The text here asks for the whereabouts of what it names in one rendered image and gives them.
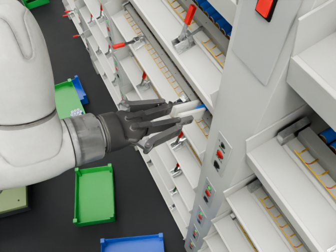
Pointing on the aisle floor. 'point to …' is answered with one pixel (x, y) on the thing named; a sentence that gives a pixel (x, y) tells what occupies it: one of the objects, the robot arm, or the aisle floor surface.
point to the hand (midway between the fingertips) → (187, 111)
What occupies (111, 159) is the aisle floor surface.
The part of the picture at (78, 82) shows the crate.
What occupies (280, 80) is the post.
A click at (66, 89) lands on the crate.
